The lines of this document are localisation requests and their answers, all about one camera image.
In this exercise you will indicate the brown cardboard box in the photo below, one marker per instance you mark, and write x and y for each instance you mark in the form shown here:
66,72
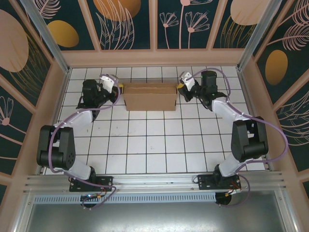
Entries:
149,101

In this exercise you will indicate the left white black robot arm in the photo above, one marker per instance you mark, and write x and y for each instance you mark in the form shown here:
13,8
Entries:
58,149

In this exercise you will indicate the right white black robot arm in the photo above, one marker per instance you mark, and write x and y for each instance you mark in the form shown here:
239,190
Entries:
248,140

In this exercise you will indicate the pink circle golden lines panel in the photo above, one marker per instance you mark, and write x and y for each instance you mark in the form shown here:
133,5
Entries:
241,12

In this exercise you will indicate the grey metal sheet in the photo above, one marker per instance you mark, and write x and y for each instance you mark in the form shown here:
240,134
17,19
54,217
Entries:
154,217

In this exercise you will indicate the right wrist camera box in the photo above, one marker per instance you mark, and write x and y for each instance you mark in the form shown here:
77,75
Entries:
188,81

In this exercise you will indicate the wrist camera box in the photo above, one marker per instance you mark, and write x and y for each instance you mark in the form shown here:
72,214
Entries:
108,83
188,81

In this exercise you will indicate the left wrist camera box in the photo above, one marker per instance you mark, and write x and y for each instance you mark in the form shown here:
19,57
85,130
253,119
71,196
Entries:
108,83

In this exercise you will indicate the aluminium side rail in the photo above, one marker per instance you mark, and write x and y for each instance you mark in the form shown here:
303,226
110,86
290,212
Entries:
56,96
252,96

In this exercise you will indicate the pink flowers wall panel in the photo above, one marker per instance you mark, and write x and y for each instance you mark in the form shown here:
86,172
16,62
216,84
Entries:
183,36

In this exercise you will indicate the aluminium corner post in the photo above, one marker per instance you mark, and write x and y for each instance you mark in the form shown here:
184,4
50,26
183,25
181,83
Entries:
50,46
253,38

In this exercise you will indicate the orange oval feather wall panel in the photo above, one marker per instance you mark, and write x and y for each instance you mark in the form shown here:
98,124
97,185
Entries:
62,33

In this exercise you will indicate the orange oval fern wall panel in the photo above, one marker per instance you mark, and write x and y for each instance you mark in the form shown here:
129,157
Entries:
276,67

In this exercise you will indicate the orange circle leaf wall panel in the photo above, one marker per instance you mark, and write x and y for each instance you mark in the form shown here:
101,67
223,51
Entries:
116,9

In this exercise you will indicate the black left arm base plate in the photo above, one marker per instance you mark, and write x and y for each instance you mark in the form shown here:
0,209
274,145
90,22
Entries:
103,183

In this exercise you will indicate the single pink flower wall panel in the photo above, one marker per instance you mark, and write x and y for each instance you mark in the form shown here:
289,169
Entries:
9,135

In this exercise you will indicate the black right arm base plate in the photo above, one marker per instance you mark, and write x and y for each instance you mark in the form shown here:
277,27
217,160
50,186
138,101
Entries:
205,181

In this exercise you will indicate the large pink circle wall panel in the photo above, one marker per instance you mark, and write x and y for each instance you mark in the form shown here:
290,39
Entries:
12,48

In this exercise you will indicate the pink fern wall panel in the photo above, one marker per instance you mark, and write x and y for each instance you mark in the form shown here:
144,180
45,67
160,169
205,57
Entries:
297,125

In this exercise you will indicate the long aluminium mounting rail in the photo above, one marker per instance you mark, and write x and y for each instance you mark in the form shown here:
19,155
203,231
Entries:
154,180

